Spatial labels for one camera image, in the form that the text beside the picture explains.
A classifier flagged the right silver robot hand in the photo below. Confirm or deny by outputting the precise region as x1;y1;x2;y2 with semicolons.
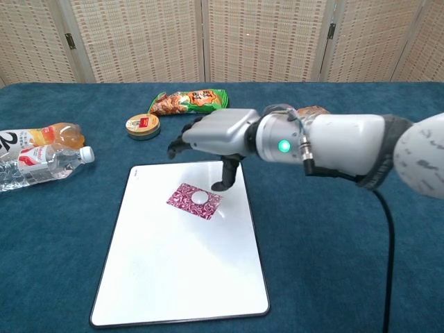
167;108;261;192

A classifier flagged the white rectangular board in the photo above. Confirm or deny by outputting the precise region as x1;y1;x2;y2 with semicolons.
89;160;271;328

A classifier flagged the green snack bag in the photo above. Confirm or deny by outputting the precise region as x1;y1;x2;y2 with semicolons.
148;88;230;117

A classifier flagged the round gold tin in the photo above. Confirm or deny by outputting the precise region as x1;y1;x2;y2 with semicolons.
126;113;162;142

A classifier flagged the brown spout pouch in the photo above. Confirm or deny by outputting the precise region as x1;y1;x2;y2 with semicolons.
297;105;331;117

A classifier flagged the woven bamboo folding screen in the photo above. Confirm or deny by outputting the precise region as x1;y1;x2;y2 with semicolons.
0;0;444;85

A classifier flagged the orange drink bottle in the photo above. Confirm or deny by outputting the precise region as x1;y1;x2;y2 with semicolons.
0;121;86;157

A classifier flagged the clear water bottle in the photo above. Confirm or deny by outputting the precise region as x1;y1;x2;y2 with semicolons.
0;146;96;194

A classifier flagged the teal table cloth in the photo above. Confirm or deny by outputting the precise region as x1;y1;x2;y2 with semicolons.
0;81;444;333

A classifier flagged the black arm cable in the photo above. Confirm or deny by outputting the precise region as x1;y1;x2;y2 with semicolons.
372;189;397;333

